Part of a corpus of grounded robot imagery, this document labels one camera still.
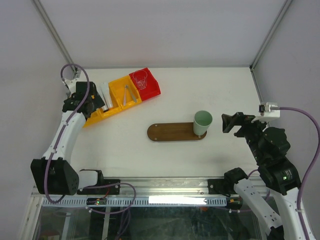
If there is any clear plastic cup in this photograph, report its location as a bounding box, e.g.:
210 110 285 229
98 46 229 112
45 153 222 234
132 69 148 90

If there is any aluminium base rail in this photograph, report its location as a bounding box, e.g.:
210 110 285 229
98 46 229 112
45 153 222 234
74 177 221 198

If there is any left aluminium frame post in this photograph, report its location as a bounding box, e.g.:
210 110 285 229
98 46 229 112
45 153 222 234
31 0 74 64

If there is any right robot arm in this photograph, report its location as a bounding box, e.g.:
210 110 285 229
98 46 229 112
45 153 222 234
221 112 315 240

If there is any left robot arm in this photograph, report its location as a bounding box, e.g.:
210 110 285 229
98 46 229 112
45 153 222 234
30 81 105 196

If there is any white slotted cable duct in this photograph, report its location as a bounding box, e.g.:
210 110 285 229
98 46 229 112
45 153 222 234
42 195 227 208

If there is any yellow toothbrush bin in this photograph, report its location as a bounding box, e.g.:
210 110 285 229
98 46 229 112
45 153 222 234
108 75 142 110

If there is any pale green cup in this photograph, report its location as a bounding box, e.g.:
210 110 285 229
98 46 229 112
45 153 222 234
193 110 213 136

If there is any empty yellow bin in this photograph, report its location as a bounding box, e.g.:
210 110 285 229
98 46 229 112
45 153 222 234
83 108 103 128

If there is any red plastic bin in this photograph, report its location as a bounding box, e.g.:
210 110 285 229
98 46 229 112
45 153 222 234
129 67 161 101

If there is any white toothpaste tube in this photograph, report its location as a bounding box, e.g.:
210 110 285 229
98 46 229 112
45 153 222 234
100 82 114 110

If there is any oval wooden tray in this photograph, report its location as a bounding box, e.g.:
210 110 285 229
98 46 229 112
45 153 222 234
147 122 207 142

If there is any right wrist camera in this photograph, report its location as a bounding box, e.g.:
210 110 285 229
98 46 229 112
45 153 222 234
251 102 281 123

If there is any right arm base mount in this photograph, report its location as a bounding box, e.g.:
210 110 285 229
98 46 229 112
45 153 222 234
207 167 248 197

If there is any right aluminium frame post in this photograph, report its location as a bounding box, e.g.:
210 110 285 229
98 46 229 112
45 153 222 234
249 0 293 72

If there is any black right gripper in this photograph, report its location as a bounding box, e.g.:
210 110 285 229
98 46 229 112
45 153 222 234
221 111 270 163

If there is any yellow toothpaste bin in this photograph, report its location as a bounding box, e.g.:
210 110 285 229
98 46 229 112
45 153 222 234
98 83 122 119

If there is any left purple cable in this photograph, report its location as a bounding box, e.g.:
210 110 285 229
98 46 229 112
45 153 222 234
44 63 137 215

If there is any aluminium frame post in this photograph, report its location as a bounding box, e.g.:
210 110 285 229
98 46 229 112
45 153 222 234
249 0 293 72
31 0 74 64

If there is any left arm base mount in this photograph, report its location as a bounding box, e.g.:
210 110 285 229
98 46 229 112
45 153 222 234
76 169 121 196

